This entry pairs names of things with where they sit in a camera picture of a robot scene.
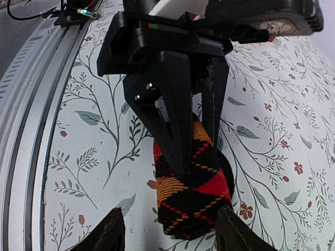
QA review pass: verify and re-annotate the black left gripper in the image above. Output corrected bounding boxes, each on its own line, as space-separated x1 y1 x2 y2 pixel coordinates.
96 12 233 176

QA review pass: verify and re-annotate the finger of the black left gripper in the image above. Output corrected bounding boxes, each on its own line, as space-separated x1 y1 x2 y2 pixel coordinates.
200 58 229 147

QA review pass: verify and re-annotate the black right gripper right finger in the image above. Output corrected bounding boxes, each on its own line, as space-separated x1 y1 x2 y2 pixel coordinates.
215 206 276 251

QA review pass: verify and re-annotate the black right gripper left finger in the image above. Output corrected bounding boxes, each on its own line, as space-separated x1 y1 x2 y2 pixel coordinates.
68 208 125 251

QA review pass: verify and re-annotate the black red orange argyle sock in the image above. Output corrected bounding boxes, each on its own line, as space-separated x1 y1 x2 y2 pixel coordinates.
153 116 235 240

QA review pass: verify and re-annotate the floral table mat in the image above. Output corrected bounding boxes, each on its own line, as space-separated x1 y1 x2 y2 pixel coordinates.
43 1 334 250

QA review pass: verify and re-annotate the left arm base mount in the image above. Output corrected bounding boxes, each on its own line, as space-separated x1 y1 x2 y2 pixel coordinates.
54 0 102 27

